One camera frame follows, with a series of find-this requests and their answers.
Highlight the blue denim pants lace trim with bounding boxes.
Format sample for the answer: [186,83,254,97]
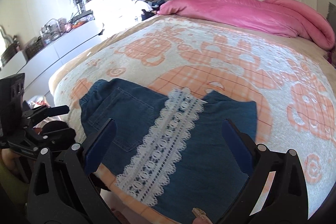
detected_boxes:
[79,79,257,223]

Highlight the hand with glitter nail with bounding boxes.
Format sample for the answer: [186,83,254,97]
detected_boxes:
[192,207,213,224]

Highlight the white low sideboard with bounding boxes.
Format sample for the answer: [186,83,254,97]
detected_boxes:
[1,20,104,100]

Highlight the orange cream patterned bed blanket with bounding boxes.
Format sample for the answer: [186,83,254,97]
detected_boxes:
[49,16,335,223]

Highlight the pink folded duvet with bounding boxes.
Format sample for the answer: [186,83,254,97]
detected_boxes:
[158,0,335,51]

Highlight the grey padded headboard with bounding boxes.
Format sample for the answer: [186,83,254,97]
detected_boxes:
[326,2,336,25]

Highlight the clothes pile beside bed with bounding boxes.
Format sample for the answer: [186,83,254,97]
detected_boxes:
[141,0,166,21]

